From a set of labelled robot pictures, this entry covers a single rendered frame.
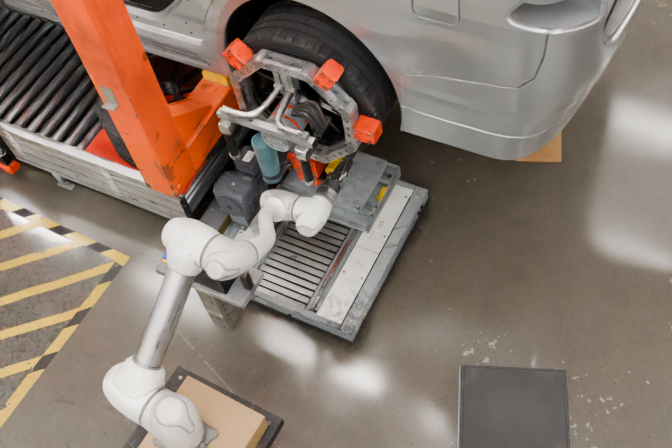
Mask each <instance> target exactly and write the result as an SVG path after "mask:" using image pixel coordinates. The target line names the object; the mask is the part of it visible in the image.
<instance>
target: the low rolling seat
mask: <svg viewBox="0 0 672 448"><path fill-rule="evenodd" d="M458 448H571V431H570V412H569V393H568V374H567V371H566V370H563V369H543V368H523V367H503V366H483V365H461V367H460V372H459V412H458Z"/></svg>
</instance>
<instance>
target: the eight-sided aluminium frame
mask: <svg viewBox="0 0 672 448"><path fill-rule="evenodd" d="M289 65H290V66H289ZM260 68H263V69H267V70H270V71H275V72H278V73H280V74H283V75H289V76H292V77H294V78H297V79H300V80H303V81H305V82H307V83H308V84H309V85H310V86H311V87H312V88H313V89H314V90H315V91H316V92H317V93H318V94H320V95H321V96H322V97H323V98H324V99H325V100H326V101H327V102H328V103H329V104H330V105H331V106H332V107H334V108H335V109H336V110H337V111H338V112H339V113H340V114H341V116H342V122H343V127H344V133H345V139H344V140H342V141H339V142H337V143H335V144H333V145H330V146H325V145H322V144H319V143H318V146H317V147H316V149H315V150H314V152H313V154H312V155H311V157H310V158H311V159H314V160H317V161H319V162H320V163H325V164H327V163H330V162H332V161H334V160H337V159H339V158H341V157H344V156H346V155H349V154H353V152H356V151H357V149H358V147H359V146H360V144H361V142H362V141H359V140H356V139H354V133H353V126H354V125H355V123H356V122H357V120H358V118H359V114H358V106H357V103H356V102H355V101H354V100H353V98H351V97H349V96H348V95H347V94H346V93H345V92H344V91H343V90H342V89H341V88H340V87H339V86H338V85H337V84H336V83H335V84H334V85H333V86H332V87H331V88H330V89H329V90H328V91H327V92H326V91H325V90H323V89H322V88H321V87H319V86H318V85H317V84H315V83H314V82H313V79H314V77H315V76H316V74H317V73H318V71H319V70H320V67H318V66H316V65H315V64H314V63H311V62H309V61H304V60H300V59H297V58H293V57H290V56H286V55H283V54H279V53H276V52H272V51H270V50H265V49H262V50H259V52H258V53H256V54H255V55H254V56H252V58H251V59H250V61H249V62H248V63H247V65H246V66H244V67H243V68H242V69H240V70H239V71H237V70H236V69H235V71H234V72H233V73H232V75H231V76H230V83H231V84H232V87H233V90H234V93H235V96H236V99H237V102H238V105H239V108H240V111H244V112H249V111H253V110H255V109H257V108H258V106H257V105H256V103H255V101H254V97H253V94H252V91H251V87H250V84H249V81H248V76H250V75H251V74H253V73H254V72H255V71H257V70H258V69H260ZM254 118H255V119H258V120H261V121H264V122H266V121H267V120H268V118H269V116H268V115H267V114H266V113H265V112H263V113H261V114H260V115H258V116H256V117H254ZM296 144H297V143H294V144H292V146H291V147H290V149H289V150H288V151H291V152H293V153H295V151H294V150H295V148H296V147H297V145H298V144H297V145H296Z"/></svg>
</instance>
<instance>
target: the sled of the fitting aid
mask: <svg viewBox="0 0 672 448"><path fill-rule="evenodd" d="M292 168H293V165H292V166H289V167H288V168H287V170H286V171H285V173H284V175H283V178H282V179H281V180H280V181H279V182H278V184H277V185H276V187H275V188H274V189H279V190H284V191H288V192H291V193H294V194H296V195H298V196H301V197H310V196H307V195H304V194H301V193H298V192H295V191H293V190H290V189H287V188H285V187H284V184H283V182H284V180H285V178H286V177H287V175H288V174H289V172H290V171H291V169H292ZM400 176H401V171H400V166H398V165H395V164H392V163H389V162H387V167H386V169H385V171H384V172H383V174H382V176H381V178H380V179H379V181H378V183H377V185H376V186H375V188H374V190H373V192H372V193H371V195H370V197H369V199H368V200H367V202H366V204H365V206H364V207H363V209H362V211H361V213H360V214H358V213H355V212H352V211H349V210H346V209H344V208H341V207H338V206H335V205H333V207H332V209H331V211H330V215H329V217H328V219H330V220H333V221H335V222H338V223H341V224H344V225H346V226H349V227H352V228H355V229H357V230H360V231H363V232H366V233H369V232H370V230H371V228H372V227H373V225H374V223H375V221H376V219H377V218H378V216H379V214H380V212H381V210H382V209H383V207H384V205H385V203H386V201H387V200H388V198H389V196H390V194H391V192H392V191H393V189H394V187H395V185H396V183H397V182H398V180H399V178H400Z"/></svg>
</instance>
